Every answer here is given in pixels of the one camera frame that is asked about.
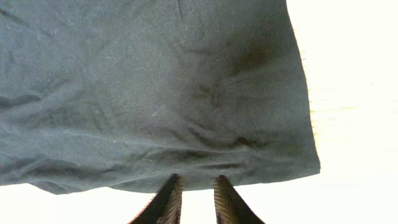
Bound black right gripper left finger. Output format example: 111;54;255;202
128;174;183;224

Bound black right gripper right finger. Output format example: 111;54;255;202
213;175;265;224

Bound black shorts with mesh lining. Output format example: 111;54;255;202
1;0;320;194

